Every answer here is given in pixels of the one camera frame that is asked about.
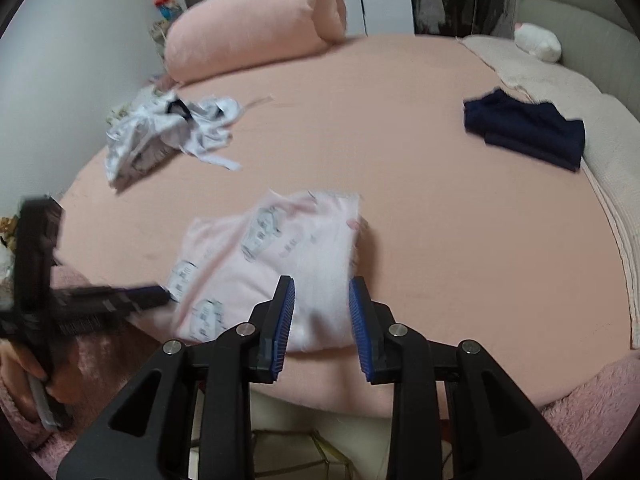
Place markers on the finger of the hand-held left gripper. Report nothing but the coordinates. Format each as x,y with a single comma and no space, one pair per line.
95,321
140,296

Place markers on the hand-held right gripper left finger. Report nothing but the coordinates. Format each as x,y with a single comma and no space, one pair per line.
282,330

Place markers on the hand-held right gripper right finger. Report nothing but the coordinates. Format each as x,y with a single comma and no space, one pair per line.
361,330

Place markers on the pink printed garment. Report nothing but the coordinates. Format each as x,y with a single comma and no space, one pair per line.
300,240

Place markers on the person's left hand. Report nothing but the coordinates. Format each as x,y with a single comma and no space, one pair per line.
64,370

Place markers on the pink bed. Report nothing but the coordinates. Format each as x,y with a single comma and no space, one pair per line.
425,235

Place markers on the beige patterned cloth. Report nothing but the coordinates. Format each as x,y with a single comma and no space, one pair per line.
310,455

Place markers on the white printed garment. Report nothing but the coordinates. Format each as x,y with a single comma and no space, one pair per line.
125,160

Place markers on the white garment with navy collar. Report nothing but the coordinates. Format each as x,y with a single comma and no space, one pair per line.
200,130

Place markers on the small colourful toy figure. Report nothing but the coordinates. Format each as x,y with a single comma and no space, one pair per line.
167,7

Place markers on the pink bolster pillow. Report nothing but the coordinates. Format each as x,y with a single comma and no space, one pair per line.
250,25

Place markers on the beige blanket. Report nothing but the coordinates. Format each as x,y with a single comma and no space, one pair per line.
615,160

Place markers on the white cloth at bed edge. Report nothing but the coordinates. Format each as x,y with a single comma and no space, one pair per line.
537,42

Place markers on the grey sofa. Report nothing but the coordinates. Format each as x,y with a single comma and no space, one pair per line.
590,25

